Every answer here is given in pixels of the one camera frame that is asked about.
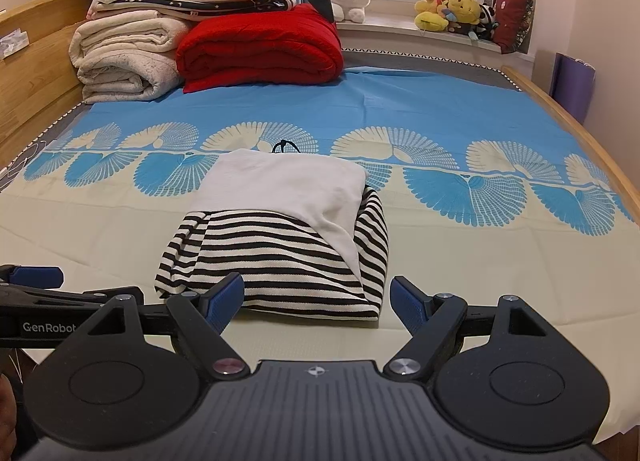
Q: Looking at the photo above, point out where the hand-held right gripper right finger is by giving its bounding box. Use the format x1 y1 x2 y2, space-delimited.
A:
384 275 553 383

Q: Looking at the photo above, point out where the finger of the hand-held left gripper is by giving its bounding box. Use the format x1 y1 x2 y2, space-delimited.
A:
0 285 147 314
0 265 65 290

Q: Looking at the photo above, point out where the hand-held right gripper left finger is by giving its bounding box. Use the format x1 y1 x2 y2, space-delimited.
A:
75 271 252 383

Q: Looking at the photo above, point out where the black white striped hooded top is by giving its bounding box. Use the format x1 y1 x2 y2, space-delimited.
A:
154 140 390 324

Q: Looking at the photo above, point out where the person's left hand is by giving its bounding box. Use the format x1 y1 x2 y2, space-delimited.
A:
0 373 22 461

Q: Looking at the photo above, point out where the wooden headboard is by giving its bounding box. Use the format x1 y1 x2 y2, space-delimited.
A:
0 0 110 164

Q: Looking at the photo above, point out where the blue cream printed bed sheet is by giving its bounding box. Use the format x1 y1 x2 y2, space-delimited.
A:
0 63 640 342

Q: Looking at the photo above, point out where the tissue pack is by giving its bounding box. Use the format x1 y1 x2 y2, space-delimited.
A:
0 28 29 60

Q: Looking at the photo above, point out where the cream folded blanket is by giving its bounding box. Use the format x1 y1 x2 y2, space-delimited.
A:
69 10 195 104

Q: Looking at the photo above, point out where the red folded blanket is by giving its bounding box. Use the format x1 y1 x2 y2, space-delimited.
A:
175 3 345 94

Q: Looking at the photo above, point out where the white windowsill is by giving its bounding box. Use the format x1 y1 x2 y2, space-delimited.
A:
335 13 537 69

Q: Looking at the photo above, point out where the purple box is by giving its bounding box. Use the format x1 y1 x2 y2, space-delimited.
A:
548 52 599 125

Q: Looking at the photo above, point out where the black white striped plush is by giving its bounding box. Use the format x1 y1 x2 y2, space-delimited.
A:
467 5 502 40

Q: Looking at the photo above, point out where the yellow plush duck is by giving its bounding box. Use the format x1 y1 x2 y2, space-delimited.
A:
414 0 452 32

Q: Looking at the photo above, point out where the navy trimmed folded quilt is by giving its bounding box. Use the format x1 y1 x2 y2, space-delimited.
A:
94 0 302 22

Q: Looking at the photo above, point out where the yellow plush bear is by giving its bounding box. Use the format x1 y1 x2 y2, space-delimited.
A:
445 0 484 28

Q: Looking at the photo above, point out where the dark red cushion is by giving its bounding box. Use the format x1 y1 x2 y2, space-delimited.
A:
492 0 535 55

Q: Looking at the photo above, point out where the white plush toy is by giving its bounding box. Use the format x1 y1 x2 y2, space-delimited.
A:
327 0 372 24

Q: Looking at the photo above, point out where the wooden bed frame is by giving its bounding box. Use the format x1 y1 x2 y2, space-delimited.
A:
501 65 640 224

